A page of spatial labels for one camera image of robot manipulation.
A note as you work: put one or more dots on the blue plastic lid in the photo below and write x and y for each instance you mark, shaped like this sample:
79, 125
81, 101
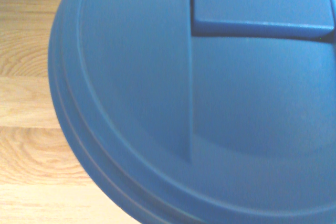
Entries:
199, 103

